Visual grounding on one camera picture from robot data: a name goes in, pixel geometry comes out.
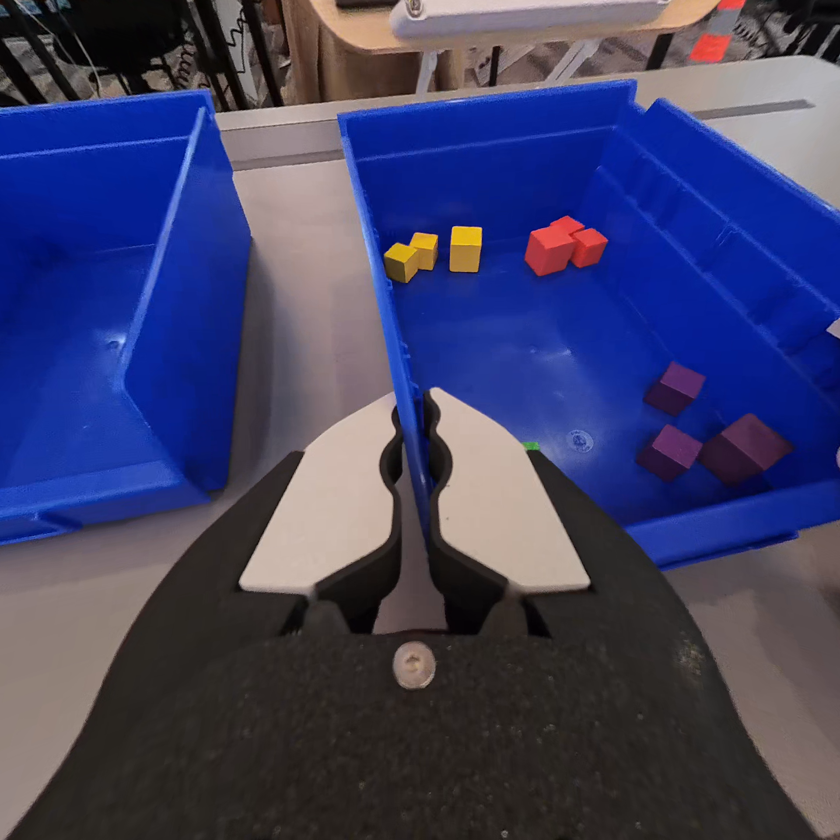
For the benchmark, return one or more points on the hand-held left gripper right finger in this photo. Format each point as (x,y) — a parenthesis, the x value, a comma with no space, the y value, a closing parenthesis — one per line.
(505,518)

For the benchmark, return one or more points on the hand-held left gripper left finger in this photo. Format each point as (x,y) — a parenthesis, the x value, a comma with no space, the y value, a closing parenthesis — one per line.
(328,512)

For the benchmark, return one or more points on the blue plastic bin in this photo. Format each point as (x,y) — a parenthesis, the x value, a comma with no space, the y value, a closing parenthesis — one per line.
(79,328)
(525,367)

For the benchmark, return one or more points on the purple wooden cube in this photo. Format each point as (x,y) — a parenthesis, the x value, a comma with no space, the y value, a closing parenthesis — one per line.
(674,388)
(669,454)
(745,451)

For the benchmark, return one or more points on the yellow wooden cube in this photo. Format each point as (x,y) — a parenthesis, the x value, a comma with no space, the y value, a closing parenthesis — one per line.
(426,249)
(400,264)
(466,250)

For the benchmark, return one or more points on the red wooden cube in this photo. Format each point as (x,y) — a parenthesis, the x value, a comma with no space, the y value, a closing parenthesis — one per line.
(568,224)
(550,253)
(589,248)

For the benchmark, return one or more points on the brown fabric cover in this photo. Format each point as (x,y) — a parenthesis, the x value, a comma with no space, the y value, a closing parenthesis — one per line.
(328,75)

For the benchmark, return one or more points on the white folding stand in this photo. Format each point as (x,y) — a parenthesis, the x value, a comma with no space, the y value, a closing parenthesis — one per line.
(525,16)

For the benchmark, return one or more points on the orange traffic cone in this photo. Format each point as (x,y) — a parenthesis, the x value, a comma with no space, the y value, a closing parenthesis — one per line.
(712,46)

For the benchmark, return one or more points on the black office chair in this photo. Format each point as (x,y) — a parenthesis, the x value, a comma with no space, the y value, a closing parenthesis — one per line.
(124,33)

